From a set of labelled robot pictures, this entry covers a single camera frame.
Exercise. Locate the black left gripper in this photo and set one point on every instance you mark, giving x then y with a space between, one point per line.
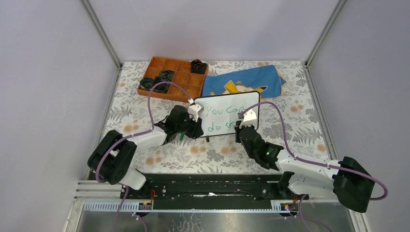
197 131

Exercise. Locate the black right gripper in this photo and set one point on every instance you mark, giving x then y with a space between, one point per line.
237 128

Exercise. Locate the black framed whiteboard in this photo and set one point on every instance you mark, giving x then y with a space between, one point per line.
220 113

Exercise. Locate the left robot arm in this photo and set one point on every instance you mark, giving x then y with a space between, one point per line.
111 160

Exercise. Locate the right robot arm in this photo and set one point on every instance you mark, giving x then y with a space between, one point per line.
332 179

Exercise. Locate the floral tablecloth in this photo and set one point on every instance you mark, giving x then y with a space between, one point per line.
291 118

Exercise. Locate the wooden compartment tray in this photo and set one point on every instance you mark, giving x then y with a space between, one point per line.
172 79

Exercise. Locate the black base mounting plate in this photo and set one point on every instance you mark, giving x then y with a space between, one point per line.
261 186

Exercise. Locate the blue cartoon cloth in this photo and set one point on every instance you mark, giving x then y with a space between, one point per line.
265 80

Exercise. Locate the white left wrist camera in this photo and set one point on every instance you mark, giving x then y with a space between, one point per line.
194 109

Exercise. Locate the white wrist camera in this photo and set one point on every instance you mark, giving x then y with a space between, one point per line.
247 118
194 109

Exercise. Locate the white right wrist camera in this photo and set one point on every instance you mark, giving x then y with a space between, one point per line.
247 118

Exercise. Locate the slotted cable duct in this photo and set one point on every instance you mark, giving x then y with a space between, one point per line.
106 198

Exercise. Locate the right aluminium frame post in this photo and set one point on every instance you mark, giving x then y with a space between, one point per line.
330 22

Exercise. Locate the aluminium frame post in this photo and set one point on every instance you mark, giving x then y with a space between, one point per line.
330 22
101 32

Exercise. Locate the left aluminium frame post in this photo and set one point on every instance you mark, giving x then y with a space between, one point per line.
101 32

